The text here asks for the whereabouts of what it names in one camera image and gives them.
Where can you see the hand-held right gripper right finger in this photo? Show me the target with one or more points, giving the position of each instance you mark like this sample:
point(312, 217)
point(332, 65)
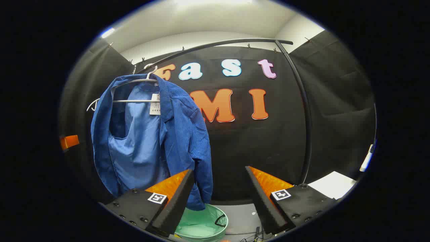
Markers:
point(265, 205)

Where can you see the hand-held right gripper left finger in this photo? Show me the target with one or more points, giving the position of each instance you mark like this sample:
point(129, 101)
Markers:
point(178, 201)

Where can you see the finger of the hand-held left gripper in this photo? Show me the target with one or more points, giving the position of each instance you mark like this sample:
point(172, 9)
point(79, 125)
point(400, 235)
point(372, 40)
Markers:
point(70, 142)

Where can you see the green laundry hamper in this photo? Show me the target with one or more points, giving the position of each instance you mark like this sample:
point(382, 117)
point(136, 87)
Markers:
point(198, 225)

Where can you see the blue jacket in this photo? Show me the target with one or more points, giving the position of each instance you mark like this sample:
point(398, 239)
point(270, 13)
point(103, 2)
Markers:
point(181, 134)

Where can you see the black clothes rack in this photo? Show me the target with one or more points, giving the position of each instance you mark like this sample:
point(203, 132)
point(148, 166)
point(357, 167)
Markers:
point(307, 134)

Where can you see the black backdrop cloth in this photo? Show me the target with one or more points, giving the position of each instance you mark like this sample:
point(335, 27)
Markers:
point(255, 148)

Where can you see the white box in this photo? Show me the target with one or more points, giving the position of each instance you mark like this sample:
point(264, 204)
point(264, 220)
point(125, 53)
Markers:
point(332, 185)

